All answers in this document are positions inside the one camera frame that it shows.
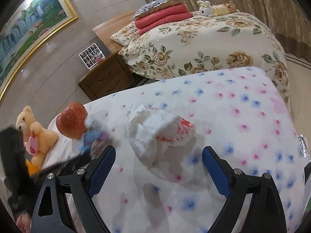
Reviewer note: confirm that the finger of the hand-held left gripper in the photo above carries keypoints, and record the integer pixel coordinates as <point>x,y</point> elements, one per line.
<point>73,162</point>

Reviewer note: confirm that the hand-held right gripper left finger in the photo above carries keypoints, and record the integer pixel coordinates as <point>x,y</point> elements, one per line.
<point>102,170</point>

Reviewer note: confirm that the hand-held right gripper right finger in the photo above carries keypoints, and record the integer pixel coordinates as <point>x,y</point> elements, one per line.
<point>216,172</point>

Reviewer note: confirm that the blue snack packet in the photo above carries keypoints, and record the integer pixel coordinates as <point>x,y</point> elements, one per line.
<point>93,138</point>

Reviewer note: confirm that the red and white snack packet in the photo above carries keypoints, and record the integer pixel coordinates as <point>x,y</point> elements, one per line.
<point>181,133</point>

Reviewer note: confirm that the white plastic bag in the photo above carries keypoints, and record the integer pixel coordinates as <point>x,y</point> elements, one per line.
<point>145,136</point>

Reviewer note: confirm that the person's left hand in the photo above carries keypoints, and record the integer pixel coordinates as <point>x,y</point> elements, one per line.
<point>23,223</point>

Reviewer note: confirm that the orange object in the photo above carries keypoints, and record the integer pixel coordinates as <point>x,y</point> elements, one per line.
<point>32,168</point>

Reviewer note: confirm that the red apple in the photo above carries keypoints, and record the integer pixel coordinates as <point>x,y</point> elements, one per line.
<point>70,121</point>

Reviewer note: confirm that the tan teddy bear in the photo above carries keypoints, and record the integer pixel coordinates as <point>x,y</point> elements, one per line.
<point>38,131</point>

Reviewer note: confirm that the white flower print blanket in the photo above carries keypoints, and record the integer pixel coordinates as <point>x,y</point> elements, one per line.
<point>218,114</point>

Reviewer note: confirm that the silver foil mat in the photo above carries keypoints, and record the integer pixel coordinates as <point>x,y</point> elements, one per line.
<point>303,145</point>

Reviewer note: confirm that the dark wooden nightstand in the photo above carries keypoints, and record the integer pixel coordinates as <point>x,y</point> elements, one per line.
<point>107,77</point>

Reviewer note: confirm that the small pink box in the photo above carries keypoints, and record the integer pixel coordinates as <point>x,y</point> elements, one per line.
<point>98,59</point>

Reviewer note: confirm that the rose print quilt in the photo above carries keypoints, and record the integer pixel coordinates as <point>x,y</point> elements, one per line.
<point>194,41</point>

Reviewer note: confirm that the floral print pillow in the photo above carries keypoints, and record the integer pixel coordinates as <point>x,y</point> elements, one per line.
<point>124,35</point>

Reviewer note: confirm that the wooden headboard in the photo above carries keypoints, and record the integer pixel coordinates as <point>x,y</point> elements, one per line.
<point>109,29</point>

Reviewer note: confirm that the gold framed landscape painting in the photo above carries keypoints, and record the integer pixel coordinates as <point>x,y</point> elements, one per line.
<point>29,24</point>

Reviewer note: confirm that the white rabbit plush toy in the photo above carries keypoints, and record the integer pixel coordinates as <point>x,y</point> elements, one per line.
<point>205,9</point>

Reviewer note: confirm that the folded pink blanket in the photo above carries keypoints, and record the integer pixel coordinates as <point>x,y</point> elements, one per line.
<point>165,17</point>

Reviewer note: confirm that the tan spotted plush toy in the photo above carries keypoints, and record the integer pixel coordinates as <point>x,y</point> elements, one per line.
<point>226,8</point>

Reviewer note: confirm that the blue dotted ruffled pillow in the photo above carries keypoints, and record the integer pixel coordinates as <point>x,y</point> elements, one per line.
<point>155,4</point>

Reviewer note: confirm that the photo collage frame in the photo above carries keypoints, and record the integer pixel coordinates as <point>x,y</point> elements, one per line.
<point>90,55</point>

